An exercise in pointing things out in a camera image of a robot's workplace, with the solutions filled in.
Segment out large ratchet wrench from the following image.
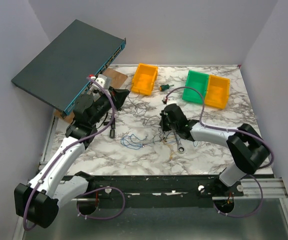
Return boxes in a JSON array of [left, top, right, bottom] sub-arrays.
[[173, 131, 185, 154]]

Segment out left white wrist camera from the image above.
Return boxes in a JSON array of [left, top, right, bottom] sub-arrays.
[[87, 74, 112, 90]]

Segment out aluminium frame rail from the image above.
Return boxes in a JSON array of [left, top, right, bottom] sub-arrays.
[[241, 177, 288, 200]]

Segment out black metal T fitting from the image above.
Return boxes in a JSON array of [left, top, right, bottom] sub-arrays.
[[109, 119, 116, 139]]

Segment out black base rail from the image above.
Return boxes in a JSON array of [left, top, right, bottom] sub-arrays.
[[35, 172, 250, 210]]

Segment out small combination wrench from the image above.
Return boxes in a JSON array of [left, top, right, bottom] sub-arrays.
[[140, 139, 167, 148]]

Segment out plywood board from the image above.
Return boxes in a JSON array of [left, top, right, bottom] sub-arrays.
[[53, 68, 128, 124]]

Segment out left yellow plastic bin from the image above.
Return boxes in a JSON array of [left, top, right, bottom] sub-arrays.
[[131, 63, 158, 96]]

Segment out dark grey network switch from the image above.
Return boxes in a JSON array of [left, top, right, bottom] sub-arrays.
[[11, 19, 126, 116]]

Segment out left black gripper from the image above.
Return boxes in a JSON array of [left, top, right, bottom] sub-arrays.
[[90, 85, 130, 126]]

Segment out green plastic bin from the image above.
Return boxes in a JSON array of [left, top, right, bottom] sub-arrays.
[[182, 70, 209, 104]]

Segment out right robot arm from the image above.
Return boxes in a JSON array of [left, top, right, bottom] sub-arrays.
[[159, 103, 271, 196]]

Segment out right yellow plastic bin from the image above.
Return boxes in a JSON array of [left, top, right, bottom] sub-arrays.
[[204, 75, 230, 109]]

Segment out coloured thin cables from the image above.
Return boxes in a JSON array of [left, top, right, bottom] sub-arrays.
[[120, 84, 202, 163]]

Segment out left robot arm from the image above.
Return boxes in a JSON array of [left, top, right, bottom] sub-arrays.
[[14, 87, 130, 231]]

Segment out green stubby screwdriver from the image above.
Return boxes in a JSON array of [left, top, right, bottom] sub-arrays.
[[159, 84, 174, 92]]

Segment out yellow plastic bin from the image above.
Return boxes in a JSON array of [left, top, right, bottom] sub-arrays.
[[204, 75, 230, 109], [131, 63, 158, 96]]

